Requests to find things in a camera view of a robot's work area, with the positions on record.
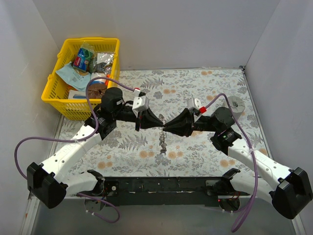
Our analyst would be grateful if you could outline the yellow plastic basket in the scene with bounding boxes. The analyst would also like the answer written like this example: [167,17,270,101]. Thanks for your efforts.
[41,37,120,120]

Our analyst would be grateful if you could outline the metal disc keyring holder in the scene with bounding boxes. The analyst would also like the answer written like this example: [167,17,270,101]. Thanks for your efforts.
[158,114,167,154]

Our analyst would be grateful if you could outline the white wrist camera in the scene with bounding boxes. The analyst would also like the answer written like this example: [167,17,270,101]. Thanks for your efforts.
[132,95,149,112]
[187,98,207,116]

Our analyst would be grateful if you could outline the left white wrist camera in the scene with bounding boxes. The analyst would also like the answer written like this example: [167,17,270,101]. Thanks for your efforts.
[132,95,149,112]

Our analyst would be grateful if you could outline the white blue box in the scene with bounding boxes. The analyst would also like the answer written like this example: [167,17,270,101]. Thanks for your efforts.
[68,90,86,99]

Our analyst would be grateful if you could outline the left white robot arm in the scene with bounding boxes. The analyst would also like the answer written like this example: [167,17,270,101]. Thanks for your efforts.
[27,87,163,209]

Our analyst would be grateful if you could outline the red blue snack pack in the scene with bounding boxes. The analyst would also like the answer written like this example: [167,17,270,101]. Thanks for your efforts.
[72,55,89,72]

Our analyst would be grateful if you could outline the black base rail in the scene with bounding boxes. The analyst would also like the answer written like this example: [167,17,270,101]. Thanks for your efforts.
[82,177,247,207]

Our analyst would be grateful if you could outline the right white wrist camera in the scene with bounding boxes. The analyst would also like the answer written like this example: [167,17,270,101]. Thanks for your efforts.
[187,98,207,116]

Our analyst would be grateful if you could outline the grey paper wrapped roll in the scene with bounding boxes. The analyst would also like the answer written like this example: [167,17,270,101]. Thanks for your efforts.
[228,96,246,120]

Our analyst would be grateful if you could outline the green snack packet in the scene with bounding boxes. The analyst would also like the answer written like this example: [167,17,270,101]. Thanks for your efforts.
[78,42,94,60]

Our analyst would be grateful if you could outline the silver foil bag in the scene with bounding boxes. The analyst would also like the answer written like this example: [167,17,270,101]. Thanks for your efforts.
[93,53,114,74]

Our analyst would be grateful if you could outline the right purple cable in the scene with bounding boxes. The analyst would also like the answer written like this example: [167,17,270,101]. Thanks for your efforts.
[204,93,259,233]

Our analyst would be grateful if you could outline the light blue paper pouch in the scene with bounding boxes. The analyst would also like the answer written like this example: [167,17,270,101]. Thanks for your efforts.
[56,63,91,92]

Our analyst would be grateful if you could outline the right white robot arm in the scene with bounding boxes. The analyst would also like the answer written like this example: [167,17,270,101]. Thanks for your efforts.
[163,107,313,219]

